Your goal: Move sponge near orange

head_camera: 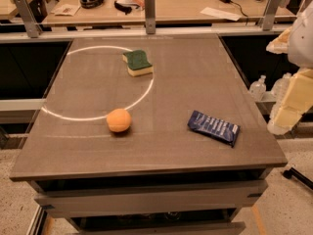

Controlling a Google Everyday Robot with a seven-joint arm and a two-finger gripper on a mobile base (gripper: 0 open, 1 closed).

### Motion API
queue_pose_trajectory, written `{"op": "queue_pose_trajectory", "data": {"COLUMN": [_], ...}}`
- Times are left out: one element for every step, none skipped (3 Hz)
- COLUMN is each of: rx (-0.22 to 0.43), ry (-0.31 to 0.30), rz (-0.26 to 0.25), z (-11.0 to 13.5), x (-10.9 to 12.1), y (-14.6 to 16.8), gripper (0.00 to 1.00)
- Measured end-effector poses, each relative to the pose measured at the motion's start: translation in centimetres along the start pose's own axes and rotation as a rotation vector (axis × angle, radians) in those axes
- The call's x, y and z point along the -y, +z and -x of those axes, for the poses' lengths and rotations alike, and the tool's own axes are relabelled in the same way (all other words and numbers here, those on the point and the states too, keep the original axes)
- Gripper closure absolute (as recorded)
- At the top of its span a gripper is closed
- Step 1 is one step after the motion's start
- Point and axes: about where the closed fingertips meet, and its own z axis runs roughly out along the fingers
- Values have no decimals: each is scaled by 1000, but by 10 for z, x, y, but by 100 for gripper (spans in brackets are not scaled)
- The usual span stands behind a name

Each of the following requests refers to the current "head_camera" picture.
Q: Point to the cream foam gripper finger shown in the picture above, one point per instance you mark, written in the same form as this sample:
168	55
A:
280	44
297	100

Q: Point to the green and yellow sponge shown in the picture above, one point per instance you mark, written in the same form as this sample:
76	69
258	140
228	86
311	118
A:
137	63

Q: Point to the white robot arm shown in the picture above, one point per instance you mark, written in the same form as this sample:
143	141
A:
300	53

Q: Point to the clear plastic bottle right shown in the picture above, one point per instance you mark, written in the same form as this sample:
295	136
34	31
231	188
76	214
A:
279	85

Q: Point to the clear plastic bottle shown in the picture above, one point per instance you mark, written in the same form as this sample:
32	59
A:
258	88
279	85

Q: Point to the clear plastic bottle left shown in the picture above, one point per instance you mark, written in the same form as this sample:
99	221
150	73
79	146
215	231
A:
258	88

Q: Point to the black stand leg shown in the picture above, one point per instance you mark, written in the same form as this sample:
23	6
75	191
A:
292	172

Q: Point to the blue snack packet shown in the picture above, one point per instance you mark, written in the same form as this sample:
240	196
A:
215	128

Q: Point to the white paper sheet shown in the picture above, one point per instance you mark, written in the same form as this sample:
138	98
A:
220	14

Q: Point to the grey table drawer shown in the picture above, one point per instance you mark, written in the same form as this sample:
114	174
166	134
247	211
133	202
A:
150	199

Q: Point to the orange fruit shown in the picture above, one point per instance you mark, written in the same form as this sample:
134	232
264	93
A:
119	120

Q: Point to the small paper card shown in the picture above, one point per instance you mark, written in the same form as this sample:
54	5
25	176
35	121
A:
67	10

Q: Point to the grey metal bracket right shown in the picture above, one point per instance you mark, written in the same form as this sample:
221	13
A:
267	21

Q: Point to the grey metal bracket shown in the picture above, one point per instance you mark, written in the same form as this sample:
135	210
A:
32	28
150	16
267	21

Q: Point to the grey metal bracket middle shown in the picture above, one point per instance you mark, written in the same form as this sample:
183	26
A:
150	16

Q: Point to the grey metal bracket left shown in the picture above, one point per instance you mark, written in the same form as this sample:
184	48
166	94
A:
32	28

